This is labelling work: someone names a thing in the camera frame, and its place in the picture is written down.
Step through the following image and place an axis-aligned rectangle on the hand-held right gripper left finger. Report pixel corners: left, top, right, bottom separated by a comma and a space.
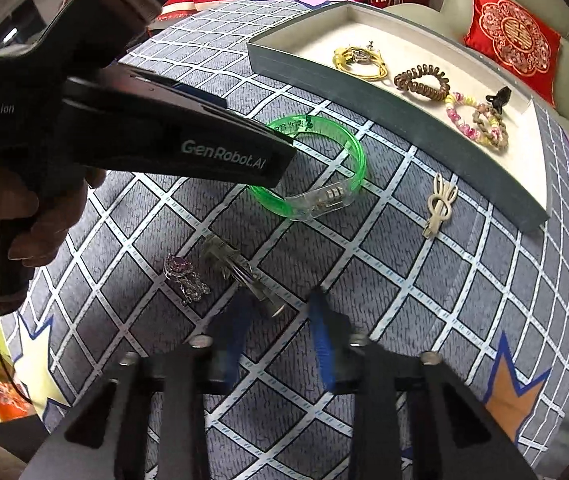
14, 287, 260, 480

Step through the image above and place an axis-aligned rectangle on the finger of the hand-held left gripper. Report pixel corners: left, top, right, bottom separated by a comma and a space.
62, 84, 297, 188
107, 65, 265, 132

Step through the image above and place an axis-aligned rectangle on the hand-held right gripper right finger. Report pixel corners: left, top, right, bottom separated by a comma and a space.
307, 285, 540, 480

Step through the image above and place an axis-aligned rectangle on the silver long hair clip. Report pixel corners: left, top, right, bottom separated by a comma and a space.
199, 237, 290, 318

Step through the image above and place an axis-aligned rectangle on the silver dangling brooch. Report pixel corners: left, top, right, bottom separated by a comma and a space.
163, 254, 211, 307

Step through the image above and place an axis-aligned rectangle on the yellow hair tie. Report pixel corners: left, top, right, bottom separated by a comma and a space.
333, 46, 389, 82

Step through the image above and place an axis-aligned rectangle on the green translucent bracelet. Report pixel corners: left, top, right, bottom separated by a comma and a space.
249, 115, 369, 221

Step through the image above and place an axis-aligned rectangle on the beige bow hair clip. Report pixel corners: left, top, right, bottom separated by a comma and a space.
421, 172, 460, 240

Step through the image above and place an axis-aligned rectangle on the grey shallow tray box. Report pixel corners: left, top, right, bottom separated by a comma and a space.
247, 1, 551, 235

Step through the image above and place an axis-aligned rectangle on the brown spiral hair tie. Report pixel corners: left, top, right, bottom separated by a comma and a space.
393, 63, 452, 101

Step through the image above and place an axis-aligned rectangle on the pastel bead bracelet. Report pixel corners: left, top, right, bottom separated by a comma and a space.
445, 91, 502, 143

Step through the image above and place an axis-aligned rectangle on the brown braided bracelet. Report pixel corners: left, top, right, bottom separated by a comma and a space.
471, 101, 510, 153

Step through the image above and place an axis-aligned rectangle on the black claw hair clip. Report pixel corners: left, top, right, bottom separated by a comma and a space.
484, 86, 512, 117

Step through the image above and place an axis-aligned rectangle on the person's left hand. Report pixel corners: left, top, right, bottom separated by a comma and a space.
0, 152, 108, 267

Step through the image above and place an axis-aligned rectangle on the red embroidered cushion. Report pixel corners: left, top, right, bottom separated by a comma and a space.
463, 0, 563, 108

